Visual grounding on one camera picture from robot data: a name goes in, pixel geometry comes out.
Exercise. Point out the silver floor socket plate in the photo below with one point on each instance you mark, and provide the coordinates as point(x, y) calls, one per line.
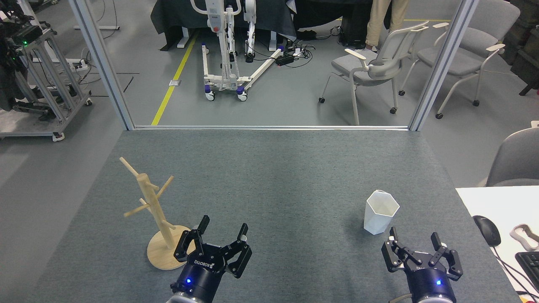
point(174, 83)

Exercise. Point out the black case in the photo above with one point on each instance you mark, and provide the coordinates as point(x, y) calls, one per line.
point(356, 29)

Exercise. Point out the white hexagonal cup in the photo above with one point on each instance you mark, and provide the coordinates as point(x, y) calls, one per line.
point(379, 214)

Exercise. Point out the black keyboard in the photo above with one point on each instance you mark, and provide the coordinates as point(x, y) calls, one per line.
point(530, 265)

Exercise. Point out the black computer mouse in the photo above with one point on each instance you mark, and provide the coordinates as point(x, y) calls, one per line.
point(486, 230)

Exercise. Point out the black equipment on trolley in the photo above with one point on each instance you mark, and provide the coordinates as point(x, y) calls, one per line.
point(8, 80)

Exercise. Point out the aluminium frame trolley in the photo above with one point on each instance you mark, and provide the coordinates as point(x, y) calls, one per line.
point(29, 134)

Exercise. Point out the white desk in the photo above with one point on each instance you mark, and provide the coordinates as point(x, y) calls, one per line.
point(505, 206)

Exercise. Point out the black power strip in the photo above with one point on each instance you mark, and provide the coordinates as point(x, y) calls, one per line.
point(285, 60)

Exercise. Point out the silver table post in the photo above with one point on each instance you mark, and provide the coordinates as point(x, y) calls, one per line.
point(101, 63)
point(443, 63)

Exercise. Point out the silver table edge rail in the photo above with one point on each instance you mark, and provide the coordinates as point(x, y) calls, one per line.
point(269, 127)

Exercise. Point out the grey padded chair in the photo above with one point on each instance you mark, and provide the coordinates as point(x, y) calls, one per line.
point(471, 63)

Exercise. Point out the white stand on wheels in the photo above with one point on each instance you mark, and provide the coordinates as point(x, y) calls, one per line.
point(221, 80)

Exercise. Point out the black cloth covered table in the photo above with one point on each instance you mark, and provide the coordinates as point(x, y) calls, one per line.
point(177, 17)

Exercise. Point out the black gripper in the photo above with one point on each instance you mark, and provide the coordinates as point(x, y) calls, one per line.
point(427, 282)
point(204, 273)

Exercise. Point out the grey mesh-back chair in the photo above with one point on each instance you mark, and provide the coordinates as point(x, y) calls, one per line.
point(358, 71)

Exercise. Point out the white power strip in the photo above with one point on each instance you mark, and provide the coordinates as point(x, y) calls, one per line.
point(82, 64)

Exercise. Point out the grey and white handheld device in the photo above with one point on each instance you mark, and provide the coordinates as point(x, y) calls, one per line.
point(516, 232)

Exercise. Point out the grey chair back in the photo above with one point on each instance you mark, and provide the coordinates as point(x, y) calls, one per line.
point(518, 160)

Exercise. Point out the wooden cup rack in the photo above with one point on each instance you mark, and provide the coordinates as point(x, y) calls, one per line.
point(162, 252)

